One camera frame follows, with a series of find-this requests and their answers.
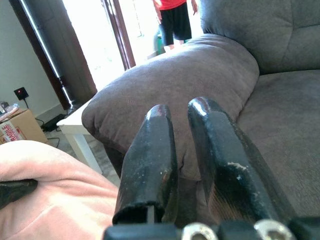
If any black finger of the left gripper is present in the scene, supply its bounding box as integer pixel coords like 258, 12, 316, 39
0, 178, 39, 211

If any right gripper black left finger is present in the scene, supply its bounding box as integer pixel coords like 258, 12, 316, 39
111, 104, 179, 225

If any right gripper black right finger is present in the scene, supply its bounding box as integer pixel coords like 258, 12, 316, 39
187, 96, 299, 225

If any pink fleece pillow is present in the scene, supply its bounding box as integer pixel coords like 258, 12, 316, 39
0, 139, 121, 240

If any grey-brown fabric sofa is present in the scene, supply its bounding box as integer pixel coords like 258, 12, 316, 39
81, 0, 320, 226

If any cardboard box with fragile tape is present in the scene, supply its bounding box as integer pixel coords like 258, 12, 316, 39
0, 108, 49, 146

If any black power strip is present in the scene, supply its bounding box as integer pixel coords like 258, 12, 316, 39
40, 113, 67, 133

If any clear plastic packet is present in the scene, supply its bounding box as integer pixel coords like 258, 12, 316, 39
0, 100, 21, 120

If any white side table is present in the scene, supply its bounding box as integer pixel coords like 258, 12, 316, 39
56, 99, 104, 175

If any green plastic chair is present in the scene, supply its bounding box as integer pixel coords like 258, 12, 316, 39
153, 26, 167, 55

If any dark brown door leaf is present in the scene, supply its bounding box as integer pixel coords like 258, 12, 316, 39
8, 0, 98, 111

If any person in red shirt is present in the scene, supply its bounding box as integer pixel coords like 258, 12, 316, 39
152, 0, 200, 51

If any black power cable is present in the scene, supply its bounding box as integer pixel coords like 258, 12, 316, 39
22, 97, 61, 149

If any black wall socket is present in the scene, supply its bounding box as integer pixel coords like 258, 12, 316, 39
13, 86, 30, 102

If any brown wooden door frame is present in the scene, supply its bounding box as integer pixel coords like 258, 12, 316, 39
100, 0, 137, 71

